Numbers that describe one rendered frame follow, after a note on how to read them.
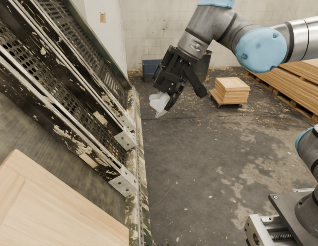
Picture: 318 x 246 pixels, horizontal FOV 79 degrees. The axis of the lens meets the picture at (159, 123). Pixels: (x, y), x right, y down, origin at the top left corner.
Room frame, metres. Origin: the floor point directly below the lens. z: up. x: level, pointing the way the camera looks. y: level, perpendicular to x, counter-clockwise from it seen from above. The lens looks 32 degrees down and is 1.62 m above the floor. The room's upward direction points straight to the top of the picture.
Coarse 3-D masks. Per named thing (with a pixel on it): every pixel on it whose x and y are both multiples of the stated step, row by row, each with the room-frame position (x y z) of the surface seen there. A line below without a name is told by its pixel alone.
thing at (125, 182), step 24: (0, 48) 0.56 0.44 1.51; (0, 72) 0.52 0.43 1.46; (24, 72) 0.56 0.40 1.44; (24, 96) 0.52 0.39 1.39; (48, 96) 0.57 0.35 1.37; (48, 120) 0.53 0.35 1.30; (72, 120) 0.57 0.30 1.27; (72, 144) 0.53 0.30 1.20; (96, 144) 0.58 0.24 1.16; (96, 168) 0.54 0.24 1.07; (120, 168) 0.59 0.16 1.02; (120, 192) 0.55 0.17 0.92
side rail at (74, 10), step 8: (64, 0) 1.72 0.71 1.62; (72, 8) 1.73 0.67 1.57; (80, 16) 1.74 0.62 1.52; (80, 24) 1.73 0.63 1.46; (88, 24) 1.80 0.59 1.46; (80, 32) 1.73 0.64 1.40; (88, 32) 1.74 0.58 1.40; (96, 40) 1.75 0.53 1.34; (104, 48) 1.77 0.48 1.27; (104, 56) 1.75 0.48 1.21; (112, 64) 1.76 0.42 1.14; (120, 72) 1.77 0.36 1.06; (120, 80) 1.77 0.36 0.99; (128, 80) 1.84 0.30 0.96; (128, 88) 1.77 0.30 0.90
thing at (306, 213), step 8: (312, 192) 0.39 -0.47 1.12; (304, 200) 0.40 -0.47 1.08; (312, 200) 0.37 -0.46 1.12; (296, 208) 0.38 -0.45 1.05; (304, 208) 0.36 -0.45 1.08; (312, 208) 0.35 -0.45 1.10; (296, 216) 0.36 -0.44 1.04; (304, 216) 0.35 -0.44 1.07; (312, 216) 0.33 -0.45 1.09; (304, 224) 0.33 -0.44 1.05; (312, 224) 0.32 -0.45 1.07; (312, 232) 0.31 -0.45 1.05
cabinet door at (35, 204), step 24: (0, 168) 0.31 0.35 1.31; (24, 168) 0.34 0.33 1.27; (0, 192) 0.26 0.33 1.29; (24, 192) 0.29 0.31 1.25; (48, 192) 0.33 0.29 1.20; (72, 192) 0.38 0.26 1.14; (0, 216) 0.22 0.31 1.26; (24, 216) 0.25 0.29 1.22; (48, 216) 0.28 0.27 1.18; (72, 216) 0.32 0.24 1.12; (96, 216) 0.36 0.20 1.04; (0, 240) 0.19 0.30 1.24; (24, 240) 0.21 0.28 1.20; (48, 240) 0.23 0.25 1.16; (72, 240) 0.26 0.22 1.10; (96, 240) 0.30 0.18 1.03; (120, 240) 0.34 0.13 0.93
